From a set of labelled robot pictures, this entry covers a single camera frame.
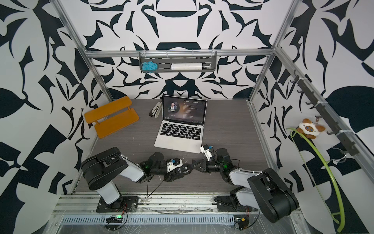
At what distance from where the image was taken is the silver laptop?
38.1 inches

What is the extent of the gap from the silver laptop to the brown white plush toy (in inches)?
20.2

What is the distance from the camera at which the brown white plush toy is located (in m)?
0.60
